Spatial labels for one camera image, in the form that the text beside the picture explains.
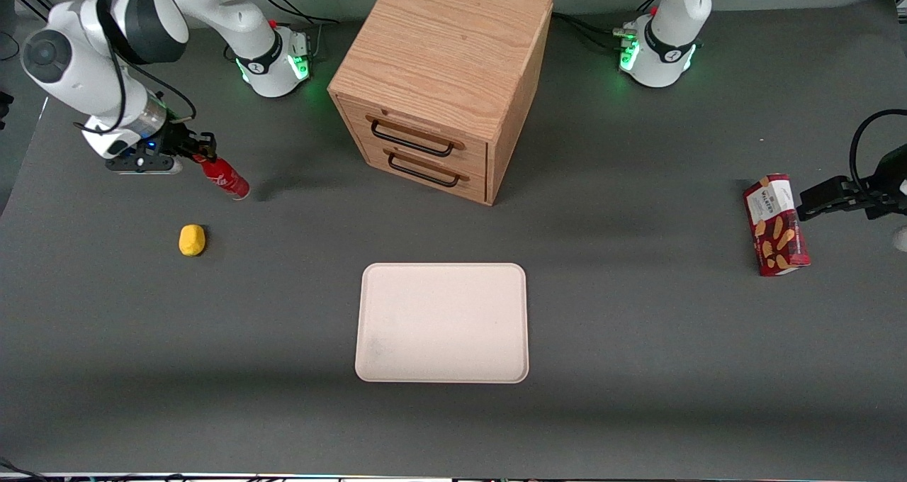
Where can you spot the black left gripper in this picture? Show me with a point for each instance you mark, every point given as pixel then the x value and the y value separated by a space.
pixel 881 193

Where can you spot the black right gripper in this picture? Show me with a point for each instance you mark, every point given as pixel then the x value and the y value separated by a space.
pixel 176 140

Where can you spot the red coke bottle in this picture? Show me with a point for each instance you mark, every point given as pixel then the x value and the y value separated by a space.
pixel 225 179

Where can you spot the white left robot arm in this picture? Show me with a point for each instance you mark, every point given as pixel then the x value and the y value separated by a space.
pixel 673 14

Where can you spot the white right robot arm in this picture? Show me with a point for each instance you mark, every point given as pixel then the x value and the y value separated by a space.
pixel 106 49

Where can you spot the beige rectangular tray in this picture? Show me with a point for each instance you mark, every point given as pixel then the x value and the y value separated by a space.
pixel 442 323

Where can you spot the red cookie box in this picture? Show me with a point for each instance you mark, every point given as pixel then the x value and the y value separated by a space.
pixel 776 227

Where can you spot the yellow lemon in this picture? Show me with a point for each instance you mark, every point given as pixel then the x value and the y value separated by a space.
pixel 192 240

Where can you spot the wooden two-drawer cabinet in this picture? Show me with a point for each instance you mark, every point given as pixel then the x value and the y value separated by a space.
pixel 453 49

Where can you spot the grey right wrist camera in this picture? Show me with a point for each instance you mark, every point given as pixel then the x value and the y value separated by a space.
pixel 142 164

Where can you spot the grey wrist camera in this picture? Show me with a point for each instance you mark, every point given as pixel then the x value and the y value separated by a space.
pixel 142 164
pixel 901 238

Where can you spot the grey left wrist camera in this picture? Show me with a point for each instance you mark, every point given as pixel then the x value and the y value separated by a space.
pixel 901 238

